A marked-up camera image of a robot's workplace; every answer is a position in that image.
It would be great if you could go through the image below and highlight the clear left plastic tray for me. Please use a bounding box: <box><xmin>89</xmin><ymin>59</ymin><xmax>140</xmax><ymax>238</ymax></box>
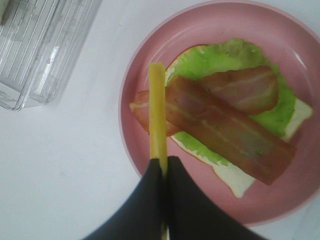
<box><xmin>0</xmin><ymin>0</ymin><xmax>101</xmax><ymax>112</ymax></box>

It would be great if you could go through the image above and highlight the green lettuce leaf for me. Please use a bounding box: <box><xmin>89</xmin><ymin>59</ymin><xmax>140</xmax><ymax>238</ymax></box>
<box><xmin>166</xmin><ymin>37</ymin><xmax>297</xmax><ymax>168</ymax></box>

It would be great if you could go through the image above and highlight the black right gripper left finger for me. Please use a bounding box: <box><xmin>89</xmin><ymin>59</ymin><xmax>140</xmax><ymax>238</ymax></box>
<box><xmin>85</xmin><ymin>158</ymin><xmax>164</xmax><ymax>240</ymax></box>

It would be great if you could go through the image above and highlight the pink round plate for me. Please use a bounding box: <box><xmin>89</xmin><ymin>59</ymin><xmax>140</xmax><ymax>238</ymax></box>
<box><xmin>119</xmin><ymin>0</ymin><xmax>320</xmax><ymax>225</ymax></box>

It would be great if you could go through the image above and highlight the bread slice with brown crust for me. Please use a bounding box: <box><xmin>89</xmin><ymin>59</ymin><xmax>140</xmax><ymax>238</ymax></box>
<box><xmin>165</xmin><ymin>38</ymin><xmax>313</xmax><ymax>198</ymax></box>

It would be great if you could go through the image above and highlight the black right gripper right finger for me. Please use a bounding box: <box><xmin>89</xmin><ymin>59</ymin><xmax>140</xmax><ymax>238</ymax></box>
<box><xmin>166</xmin><ymin>156</ymin><xmax>264</xmax><ymax>240</ymax></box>

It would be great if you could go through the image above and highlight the bacon strip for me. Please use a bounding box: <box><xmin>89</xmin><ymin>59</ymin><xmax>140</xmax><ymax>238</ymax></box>
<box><xmin>129</xmin><ymin>76</ymin><xmax>298</xmax><ymax>186</ymax></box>
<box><xmin>197</xmin><ymin>65</ymin><xmax>279</xmax><ymax>115</ymax></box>

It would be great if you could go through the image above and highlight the yellow cheese slice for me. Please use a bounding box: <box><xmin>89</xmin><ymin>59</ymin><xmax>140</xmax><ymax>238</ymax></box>
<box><xmin>148</xmin><ymin>62</ymin><xmax>170</xmax><ymax>240</ymax></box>

